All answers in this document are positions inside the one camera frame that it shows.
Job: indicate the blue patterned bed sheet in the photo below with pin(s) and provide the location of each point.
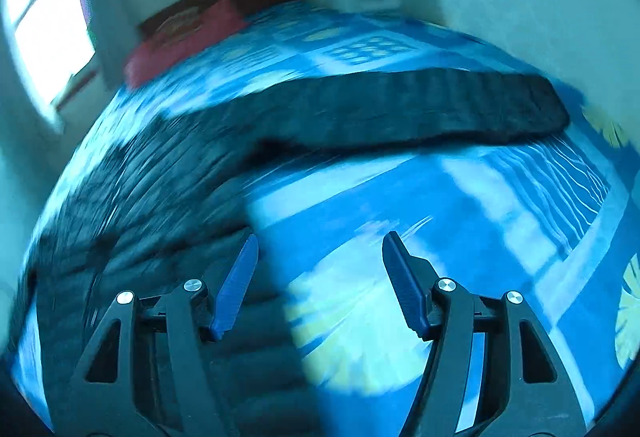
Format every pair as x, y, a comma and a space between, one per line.
555, 219

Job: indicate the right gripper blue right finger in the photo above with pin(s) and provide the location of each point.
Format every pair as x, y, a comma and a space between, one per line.
525, 389

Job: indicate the black quilted puffer jacket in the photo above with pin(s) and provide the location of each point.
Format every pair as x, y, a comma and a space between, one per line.
162, 207

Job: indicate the red pillow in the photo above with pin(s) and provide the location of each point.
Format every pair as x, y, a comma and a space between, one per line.
184, 34

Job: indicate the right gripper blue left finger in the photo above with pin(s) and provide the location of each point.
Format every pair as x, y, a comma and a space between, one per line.
104, 392

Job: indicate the bright window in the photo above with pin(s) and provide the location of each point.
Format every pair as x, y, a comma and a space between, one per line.
51, 44

